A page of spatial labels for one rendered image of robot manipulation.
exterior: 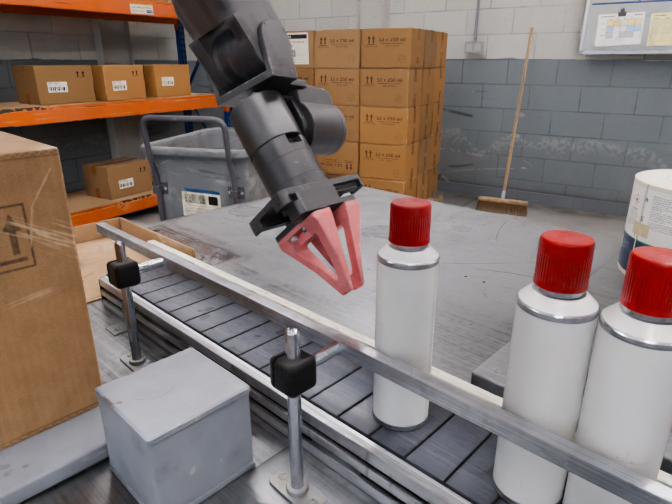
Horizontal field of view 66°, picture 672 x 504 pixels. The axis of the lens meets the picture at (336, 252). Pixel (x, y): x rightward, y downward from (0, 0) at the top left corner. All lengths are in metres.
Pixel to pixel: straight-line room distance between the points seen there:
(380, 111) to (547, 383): 3.36
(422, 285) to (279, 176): 0.16
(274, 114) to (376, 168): 3.25
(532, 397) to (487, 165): 4.63
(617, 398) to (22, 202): 0.48
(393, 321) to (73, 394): 0.33
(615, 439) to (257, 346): 0.38
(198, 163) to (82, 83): 1.75
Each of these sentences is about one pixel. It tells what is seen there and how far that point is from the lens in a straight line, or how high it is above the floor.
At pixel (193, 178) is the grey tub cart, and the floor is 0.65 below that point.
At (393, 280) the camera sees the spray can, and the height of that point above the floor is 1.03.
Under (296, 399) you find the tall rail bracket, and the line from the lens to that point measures 0.44.
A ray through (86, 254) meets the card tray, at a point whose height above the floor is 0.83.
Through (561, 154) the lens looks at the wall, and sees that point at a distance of 4.81.
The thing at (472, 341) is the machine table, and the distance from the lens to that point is 0.74.
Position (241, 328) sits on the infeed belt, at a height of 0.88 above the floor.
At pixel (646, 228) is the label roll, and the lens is 0.87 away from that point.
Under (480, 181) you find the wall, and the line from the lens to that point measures 5.02.
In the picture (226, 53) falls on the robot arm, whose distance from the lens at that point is 0.53.
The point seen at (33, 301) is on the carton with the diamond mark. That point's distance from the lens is 0.54.
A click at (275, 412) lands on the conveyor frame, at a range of 0.56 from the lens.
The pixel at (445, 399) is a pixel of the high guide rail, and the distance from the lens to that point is 0.40.
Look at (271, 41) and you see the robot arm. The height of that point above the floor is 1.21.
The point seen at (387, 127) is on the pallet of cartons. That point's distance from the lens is 3.66.
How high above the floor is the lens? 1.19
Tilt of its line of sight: 20 degrees down
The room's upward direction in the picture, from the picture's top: straight up
